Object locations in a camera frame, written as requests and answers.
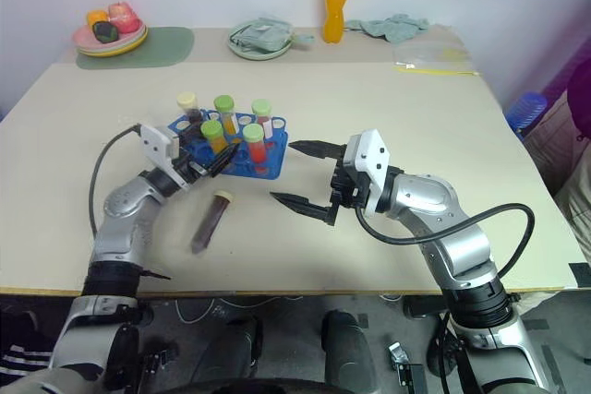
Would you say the clear zip plastic bag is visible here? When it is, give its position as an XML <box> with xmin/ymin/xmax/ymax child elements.
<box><xmin>392</xmin><ymin>40</ymin><xmax>480</xmax><ymax>78</ymax></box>

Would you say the dark rounded shape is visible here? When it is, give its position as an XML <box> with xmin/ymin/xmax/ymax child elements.
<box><xmin>320</xmin><ymin>309</ymin><xmax>374</xmax><ymax>388</ymax></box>

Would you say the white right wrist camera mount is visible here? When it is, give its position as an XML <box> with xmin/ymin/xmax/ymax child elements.
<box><xmin>345</xmin><ymin>129</ymin><xmax>392</xmax><ymax>216</ymax></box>

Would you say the green-capped pale red tube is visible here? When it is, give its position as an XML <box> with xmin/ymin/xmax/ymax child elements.
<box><xmin>250</xmin><ymin>98</ymin><xmax>274</xmax><ymax>137</ymax></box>

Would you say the white floor cable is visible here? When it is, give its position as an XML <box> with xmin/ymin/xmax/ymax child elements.
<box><xmin>174</xmin><ymin>295</ymin><xmax>259</xmax><ymax>325</ymax></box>

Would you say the green-capped red test tube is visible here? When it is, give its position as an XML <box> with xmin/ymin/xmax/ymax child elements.
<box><xmin>242</xmin><ymin>124</ymin><xmax>271</xmax><ymax>176</ymax></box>

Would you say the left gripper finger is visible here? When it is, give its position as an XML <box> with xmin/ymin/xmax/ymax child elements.
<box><xmin>210</xmin><ymin>144</ymin><xmax>242</xmax><ymax>179</ymax></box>
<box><xmin>201</xmin><ymin>142</ymin><xmax>238</xmax><ymax>167</ymax></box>

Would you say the green-capped yellow test tube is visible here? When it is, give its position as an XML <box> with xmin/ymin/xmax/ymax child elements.
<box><xmin>212</xmin><ymin>94</ymin><xmax>239</xmax><ymax>137</ymax></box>

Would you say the pale green plate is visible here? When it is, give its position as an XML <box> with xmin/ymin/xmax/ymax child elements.
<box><xmin>226</xmin><ymin>19</ymin><xmax>296</xmax><ymax>62</ymax></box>

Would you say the green crumpled cloth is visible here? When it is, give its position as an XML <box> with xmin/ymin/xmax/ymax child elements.
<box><xmin>344</xmin><ymin>12</ymin><xmax>431</xmax><ymax>43</ymax></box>

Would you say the cream-capped dark test tube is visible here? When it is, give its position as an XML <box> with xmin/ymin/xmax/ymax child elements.
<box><xmin>176</xmin><ymin>91</ymin><xmax>205</xmax><ymax>124</ymax></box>

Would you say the pink toy peach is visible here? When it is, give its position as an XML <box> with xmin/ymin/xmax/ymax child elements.
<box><xmin>107</xmin><ymin>0</ymin><xmax>141</xmax><ymax>35</ymax></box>

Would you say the cream-capped purple test tube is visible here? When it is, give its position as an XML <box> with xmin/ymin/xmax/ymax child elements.
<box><xmin>190</xmin><ymin>189</ymin><xmax>235</xmax><ymax>257</ymax></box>

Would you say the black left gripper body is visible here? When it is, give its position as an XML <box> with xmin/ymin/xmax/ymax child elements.
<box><xmin>176</xmin><ymin>127</ymin><xmax>219</xmax><ymax>183</ymax></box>

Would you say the black box under table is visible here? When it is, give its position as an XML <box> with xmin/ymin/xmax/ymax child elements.
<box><xmin>403</xmin><ymin>294</ymin><xmax>448</xmax><ymax>320</ymax></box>

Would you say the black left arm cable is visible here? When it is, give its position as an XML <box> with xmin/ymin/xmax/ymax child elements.
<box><xmin>87</xmin><ymin>124</ymin><xmax>142</xmax><ymax>239</ymax></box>

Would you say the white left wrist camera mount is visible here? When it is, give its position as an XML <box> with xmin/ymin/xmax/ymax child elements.
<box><xmin>137</xmin><ymin>123</ymin><xmax>191</xmax><ymax>191</ymax></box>

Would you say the blue test tube rack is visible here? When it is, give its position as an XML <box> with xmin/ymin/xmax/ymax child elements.
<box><xmin>166</xmin><ymin>108</ymin><xmax>290</xmax><ymax>181</ymax></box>

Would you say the green placemat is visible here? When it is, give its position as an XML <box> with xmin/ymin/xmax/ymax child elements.
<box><xmin>75</xmin><ymin>26</ymin><xmax>196</xmax><ymax>71</ymax></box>

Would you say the dark green toy fruit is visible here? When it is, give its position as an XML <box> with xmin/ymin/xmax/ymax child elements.
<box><xmin>90</xmin><ymin>20</ymin><xmax>121</xmax><ymax>44</ymax></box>

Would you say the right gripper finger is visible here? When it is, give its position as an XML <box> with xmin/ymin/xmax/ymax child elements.
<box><xmin>287</xmin><ymin>138</ymin><xmax>346</xmax><ymax>161</ymax></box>
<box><xmin>269</xmin><ymin>191</ymin><xmax>333</xmax><ymax>225</ymax></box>

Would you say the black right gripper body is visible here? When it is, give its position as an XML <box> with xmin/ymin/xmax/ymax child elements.
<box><xmin>324</xmin><ymin>144</ymin><xmax>371</xmax><ymax>228</ymax></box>

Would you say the purple fabric object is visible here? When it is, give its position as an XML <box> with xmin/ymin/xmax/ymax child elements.
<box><xmin>566</xmin><ymin>61</ymin><xmax>591</xmax><ymax>142</ymax></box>

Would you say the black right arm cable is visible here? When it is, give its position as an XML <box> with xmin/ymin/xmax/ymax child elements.
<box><xmin>354</xmin><ymin>202</ymin><xmax>537</xmax><ymax>281</ymax></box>

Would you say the blue plastic water bottle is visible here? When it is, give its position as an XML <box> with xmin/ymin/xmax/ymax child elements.
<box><xmin>504</xmin><ymin>90</ymin><xmax>549</xmax><ymax>137</ymax></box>

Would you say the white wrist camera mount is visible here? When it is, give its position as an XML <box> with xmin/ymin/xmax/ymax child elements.
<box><xmin>137</xmin><ymin>123</ymin><xmax>191</xmax><ymax>191</ymax></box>
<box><xmin>345</xmin><ymin>129</ymin><xmax>392</xmax><ymax>216</ymax></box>

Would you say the orange toy fruit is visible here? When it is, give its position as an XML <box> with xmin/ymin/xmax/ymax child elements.
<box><xmin>85</xmin><ymin>9</ymin><xmax>112</xmax><ymax>29</ymax></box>

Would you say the stack of coloured plates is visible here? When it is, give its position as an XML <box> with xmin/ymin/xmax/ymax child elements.
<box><xmin>71</xmin><ymin>22</ymin><xmax>151</xmax><ymax>59</ymax></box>

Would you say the small black floor device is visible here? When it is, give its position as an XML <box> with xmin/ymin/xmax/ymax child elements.
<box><xmin>386</xmin><ymin>340</ymin><xmax>425</xmax><ymax>388</ymax></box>

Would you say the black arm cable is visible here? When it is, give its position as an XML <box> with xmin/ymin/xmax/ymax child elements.
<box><xmin>354</xmin><ymin>202</ymin><xmax>537</xmax><ymax>281</ymax></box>
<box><xmin>87</xmin><ymin>124</ymin><xmax>142</xmax><ymax>239</ymax></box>

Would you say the striped dark cloth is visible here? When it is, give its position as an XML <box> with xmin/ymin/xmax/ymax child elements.
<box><xmin>0</xmin><ymin>341</ymin><xmax>54</xmax><ymax>379</ymax></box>

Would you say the green-capped orange test tube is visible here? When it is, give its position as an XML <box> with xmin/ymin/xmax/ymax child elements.
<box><xmin>199</xmin><ymin>119</ymin><xmax>228</xmax><ymax>156</ymax></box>

